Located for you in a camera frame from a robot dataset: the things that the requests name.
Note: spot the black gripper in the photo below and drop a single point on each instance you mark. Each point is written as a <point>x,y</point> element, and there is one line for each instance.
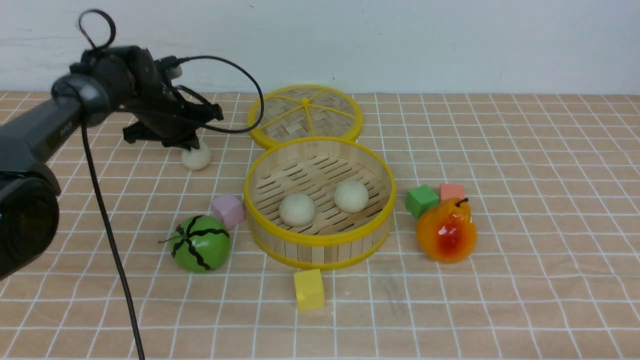
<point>134,84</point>

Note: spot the white bun placed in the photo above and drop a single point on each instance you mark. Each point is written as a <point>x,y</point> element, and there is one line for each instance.
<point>297,210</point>
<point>196,158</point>
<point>351,196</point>

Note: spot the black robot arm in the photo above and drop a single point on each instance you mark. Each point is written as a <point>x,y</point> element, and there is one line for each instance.
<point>29,207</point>

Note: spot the woven bamboo steamer lid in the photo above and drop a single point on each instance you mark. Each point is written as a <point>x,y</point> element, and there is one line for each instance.
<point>304,110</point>

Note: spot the bamboo steamer tray yellow rim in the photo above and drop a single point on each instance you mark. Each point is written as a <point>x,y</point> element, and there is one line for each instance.
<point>315,166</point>

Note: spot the green toy watermelon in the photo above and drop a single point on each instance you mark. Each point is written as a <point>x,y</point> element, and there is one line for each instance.
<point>200,243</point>

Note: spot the yellow cube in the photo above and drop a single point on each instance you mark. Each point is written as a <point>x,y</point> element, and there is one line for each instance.
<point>309,289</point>

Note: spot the green cube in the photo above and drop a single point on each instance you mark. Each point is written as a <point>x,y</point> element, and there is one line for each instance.
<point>420,199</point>

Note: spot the salmon pink cube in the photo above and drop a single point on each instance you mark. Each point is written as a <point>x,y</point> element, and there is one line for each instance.
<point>451,191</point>

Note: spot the orange toy pear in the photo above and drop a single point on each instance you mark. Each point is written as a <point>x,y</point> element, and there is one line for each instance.
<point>447,233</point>

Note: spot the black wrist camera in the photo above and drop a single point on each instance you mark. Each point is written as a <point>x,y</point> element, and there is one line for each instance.
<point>169,67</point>

